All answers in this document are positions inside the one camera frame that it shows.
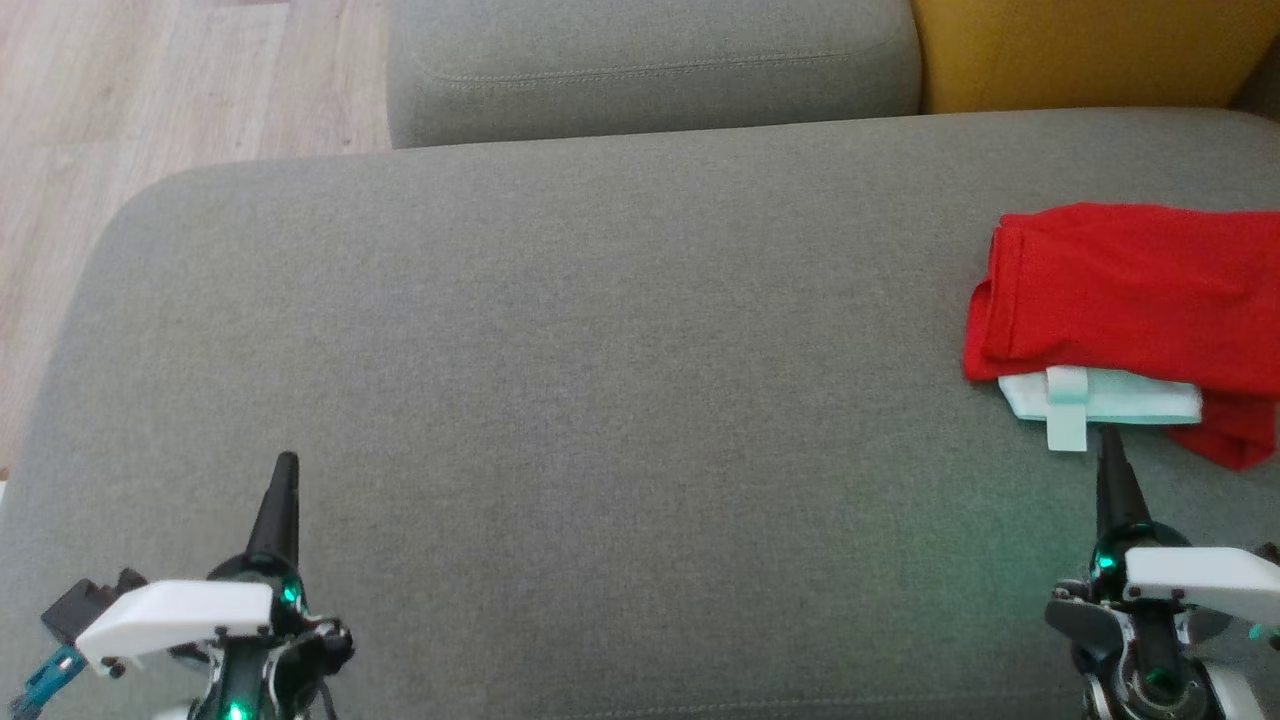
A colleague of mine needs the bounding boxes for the left teal plug black cable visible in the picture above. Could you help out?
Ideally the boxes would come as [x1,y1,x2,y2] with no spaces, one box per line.
[10,645,86,720]

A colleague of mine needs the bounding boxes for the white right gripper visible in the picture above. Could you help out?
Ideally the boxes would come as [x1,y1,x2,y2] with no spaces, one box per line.
[1045,425,1280,681]

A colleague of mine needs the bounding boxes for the large grey sofa chaise cushion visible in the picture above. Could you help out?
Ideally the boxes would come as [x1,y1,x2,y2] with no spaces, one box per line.
[0,107,1280,720]

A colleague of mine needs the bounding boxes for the red basketball jersey white sleeves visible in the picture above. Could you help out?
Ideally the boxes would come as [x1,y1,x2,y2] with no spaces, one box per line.
[962,202,1280,471]

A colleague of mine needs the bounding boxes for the wide yellow sofa back cushion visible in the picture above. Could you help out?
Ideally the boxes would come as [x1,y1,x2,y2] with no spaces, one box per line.
[910,0,1280,114]

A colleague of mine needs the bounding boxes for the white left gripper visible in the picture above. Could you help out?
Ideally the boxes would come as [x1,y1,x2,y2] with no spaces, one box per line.
[75,452,356,693]

